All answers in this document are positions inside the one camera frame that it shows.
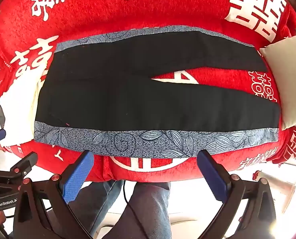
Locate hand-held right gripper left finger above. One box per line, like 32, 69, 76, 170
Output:
14, 150, 95, 239

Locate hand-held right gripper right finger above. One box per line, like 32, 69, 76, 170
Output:
197, 150, 278, 239

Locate black pants with blue trim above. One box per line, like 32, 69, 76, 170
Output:
34, 25, 280, 159

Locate white cloth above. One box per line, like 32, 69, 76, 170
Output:
0, 66, 46, 148

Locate person's legs in jeans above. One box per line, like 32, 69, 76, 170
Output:
68, 179, 172, 239

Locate white pillow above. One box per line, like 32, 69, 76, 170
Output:
259, 32, 296, 131

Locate red printed blanket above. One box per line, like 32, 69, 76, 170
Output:
0, 0, 296, 183

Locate black cable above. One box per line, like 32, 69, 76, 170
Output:
122, 179, 149, 239

